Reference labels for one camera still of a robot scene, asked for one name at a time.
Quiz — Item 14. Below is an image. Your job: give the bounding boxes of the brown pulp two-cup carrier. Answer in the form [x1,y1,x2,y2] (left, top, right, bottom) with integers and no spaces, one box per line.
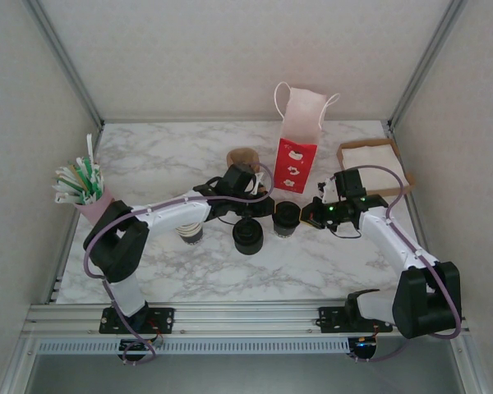
[225,148,269,195]

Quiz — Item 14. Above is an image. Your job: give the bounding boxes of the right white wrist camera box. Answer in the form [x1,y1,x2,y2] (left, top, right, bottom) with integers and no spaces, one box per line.
[318,176,339,203]

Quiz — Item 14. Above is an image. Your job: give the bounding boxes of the nested paper cup stack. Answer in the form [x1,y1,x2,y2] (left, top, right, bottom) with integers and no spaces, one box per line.
[176,221,205,246]

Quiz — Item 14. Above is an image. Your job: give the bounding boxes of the black controller board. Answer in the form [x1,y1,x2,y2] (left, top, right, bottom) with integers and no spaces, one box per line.
[348,336,380,363]
[118,338,156,362]

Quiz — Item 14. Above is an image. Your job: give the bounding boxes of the short white wrapped straw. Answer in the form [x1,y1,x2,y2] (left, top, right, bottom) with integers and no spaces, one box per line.
[53,192,83,205]

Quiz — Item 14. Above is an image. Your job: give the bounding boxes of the aluminium frame post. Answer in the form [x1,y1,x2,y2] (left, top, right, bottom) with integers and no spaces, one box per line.
[22,0,104,129]
[388,0,472,129]

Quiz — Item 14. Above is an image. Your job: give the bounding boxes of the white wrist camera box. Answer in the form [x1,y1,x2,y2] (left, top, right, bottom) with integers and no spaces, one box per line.
[318,176,339,203]
[246,171,267,196]

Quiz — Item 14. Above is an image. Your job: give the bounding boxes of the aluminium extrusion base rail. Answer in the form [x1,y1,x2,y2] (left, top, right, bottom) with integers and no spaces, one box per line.
[22,301,472,340]

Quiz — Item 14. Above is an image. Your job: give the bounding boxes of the aluminium table edge rail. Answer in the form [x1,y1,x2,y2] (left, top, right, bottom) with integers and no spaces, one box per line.
[100,117,391,125]

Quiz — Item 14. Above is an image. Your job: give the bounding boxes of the brown cardboard napkin tray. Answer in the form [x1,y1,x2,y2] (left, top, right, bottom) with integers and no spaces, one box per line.
[335,138,416,199]

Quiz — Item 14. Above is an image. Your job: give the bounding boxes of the green white wrapped straw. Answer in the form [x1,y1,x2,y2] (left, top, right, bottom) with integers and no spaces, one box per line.
[89,163,104,202]

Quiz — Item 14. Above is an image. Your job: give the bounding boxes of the stack of black lids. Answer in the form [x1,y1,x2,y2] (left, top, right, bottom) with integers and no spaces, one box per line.
[233,217,265,255]

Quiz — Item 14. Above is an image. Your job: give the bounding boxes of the grey slotted cable duct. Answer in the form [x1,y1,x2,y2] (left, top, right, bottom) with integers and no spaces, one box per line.
[36,338,351,355]

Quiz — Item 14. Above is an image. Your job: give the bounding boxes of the pink straw holder cup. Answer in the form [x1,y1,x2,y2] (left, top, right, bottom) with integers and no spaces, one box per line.
[74,185,116,226]

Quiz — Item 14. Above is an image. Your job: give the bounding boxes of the white napkin stack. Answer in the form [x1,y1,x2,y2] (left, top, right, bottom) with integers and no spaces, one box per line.
[341,142,410,194]

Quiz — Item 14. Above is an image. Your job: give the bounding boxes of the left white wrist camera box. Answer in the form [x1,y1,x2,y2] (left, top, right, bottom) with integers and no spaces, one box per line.
[246,171,267,196]

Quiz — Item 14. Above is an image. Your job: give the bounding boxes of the red paper gift bag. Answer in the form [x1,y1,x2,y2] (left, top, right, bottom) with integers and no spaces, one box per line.
[270,80,341,193]

